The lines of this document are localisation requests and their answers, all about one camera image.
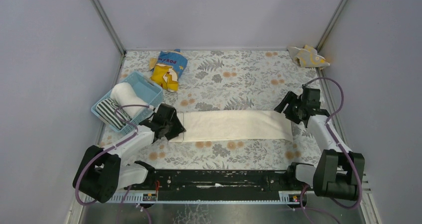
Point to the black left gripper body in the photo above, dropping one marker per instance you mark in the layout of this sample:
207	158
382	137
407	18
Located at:
174	125

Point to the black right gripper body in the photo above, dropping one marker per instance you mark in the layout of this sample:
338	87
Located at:
293	106

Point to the cream terry towel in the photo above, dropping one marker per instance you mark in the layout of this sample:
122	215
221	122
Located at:
233	125

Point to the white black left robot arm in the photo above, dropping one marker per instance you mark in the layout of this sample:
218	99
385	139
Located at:
101	172

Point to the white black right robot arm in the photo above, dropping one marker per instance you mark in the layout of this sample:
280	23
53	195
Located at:
339	172

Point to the blue yellow printed towel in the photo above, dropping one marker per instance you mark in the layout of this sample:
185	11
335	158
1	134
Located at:
167	69

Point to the grey yellow patterned towel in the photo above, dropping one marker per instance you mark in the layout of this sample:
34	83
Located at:
307	57

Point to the black white striped rolled towel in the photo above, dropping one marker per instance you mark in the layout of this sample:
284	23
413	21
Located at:
108	110

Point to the floral patterned table mat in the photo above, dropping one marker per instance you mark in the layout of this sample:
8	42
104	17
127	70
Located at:
235	80

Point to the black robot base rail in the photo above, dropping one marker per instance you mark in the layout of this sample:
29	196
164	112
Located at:
235	181

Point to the white slotted cable duct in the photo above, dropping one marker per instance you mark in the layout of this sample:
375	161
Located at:
207	197

